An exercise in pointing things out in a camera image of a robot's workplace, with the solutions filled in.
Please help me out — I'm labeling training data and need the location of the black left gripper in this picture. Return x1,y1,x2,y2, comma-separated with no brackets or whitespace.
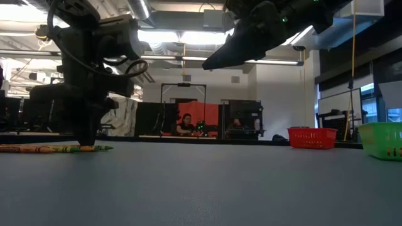
29,21,136,147

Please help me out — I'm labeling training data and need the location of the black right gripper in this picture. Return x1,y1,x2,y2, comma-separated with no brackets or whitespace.
202,0,318,71

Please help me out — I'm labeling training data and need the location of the long ceiling light fixture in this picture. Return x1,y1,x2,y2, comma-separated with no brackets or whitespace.
0,48,305,67

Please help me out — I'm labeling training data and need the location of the patterned white cloth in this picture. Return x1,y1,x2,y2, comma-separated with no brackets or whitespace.
100,97,139,137

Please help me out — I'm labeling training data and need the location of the grey ceiling unit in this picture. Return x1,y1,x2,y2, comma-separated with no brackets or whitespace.
202,8,227,29

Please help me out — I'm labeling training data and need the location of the black partition panel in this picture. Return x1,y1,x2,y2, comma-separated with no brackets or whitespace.
0,96,79,133
134,101,178,137

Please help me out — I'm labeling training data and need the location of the black equipment rack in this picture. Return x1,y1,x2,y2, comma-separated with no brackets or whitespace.
226,99,265,141

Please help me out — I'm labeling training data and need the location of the orange partition panel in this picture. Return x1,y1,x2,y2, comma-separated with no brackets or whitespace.
175,100,220,138

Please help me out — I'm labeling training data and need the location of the person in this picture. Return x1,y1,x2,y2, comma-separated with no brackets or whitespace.
227,117,247,131
175,112,197,137

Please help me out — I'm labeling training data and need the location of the whiteboard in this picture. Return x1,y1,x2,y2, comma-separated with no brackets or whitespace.
317,87,362,129

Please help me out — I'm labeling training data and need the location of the red plastic basket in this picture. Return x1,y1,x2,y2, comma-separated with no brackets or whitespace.
287,127,338,150

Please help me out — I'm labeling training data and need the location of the black pegboard cart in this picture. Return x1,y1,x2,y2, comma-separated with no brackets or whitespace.
316,109,357,142

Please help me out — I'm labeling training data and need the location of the green plastic basket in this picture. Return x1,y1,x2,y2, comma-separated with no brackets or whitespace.
357,121,402,162

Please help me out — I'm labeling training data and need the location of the black camera frame rig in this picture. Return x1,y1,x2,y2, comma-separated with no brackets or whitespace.
160,82,207,139

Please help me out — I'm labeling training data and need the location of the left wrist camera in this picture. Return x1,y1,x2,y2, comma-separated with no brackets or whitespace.
94,14,143,61

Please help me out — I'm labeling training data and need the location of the black ceiling cable reel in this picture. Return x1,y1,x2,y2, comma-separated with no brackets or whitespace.
34,24,51,40

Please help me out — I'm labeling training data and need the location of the yellow hanging cable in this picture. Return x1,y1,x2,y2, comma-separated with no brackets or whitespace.
343,14,357,142

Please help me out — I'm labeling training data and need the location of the silver ventilation duct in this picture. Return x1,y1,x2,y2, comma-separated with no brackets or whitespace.
125,0,153,21

